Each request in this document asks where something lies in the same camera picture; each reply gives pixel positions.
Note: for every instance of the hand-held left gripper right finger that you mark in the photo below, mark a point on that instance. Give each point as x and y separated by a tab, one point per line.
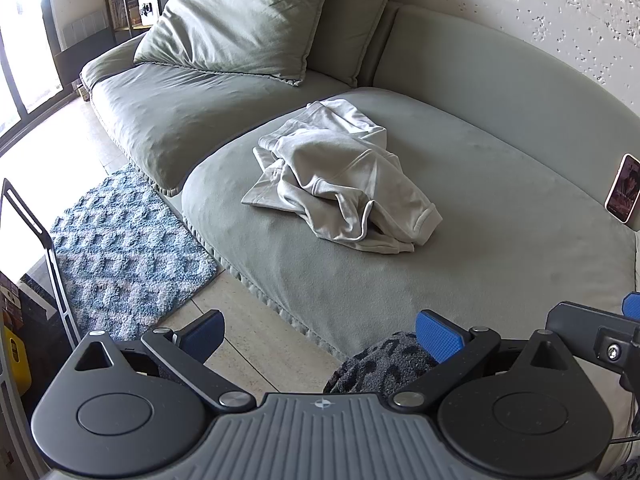
440	336

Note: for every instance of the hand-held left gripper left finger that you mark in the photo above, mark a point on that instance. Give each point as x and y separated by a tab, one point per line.
202	335

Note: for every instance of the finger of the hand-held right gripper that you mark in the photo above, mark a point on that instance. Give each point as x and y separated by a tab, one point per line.
580	327
632	306

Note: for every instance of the white sweatshirt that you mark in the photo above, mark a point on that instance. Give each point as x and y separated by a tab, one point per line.
340	170

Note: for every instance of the person's leg in patterned pants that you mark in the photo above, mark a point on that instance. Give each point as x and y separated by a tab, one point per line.
380	365
625	471

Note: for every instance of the blue patterned rug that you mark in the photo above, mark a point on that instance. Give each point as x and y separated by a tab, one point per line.
120	255

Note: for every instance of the smartphone in pink case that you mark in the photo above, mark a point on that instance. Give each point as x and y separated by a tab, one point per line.
622	190

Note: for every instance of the grey-green sofa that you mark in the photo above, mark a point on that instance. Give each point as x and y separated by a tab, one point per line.
500	185

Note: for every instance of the black metal stand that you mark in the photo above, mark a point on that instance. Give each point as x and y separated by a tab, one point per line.
50	255

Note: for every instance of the yellow box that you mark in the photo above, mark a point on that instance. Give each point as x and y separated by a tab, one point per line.
17	360

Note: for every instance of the large grey-green pillow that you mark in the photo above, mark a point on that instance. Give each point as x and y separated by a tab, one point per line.
235	25

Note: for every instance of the glass balcony door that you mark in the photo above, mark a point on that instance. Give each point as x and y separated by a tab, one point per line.
30	60

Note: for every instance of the white radiator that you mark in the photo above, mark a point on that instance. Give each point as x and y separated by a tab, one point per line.
82	27

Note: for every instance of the grey-green back pillow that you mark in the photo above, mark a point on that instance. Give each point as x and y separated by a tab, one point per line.
360	15

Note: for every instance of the white box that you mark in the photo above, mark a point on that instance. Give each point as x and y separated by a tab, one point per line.
145	5

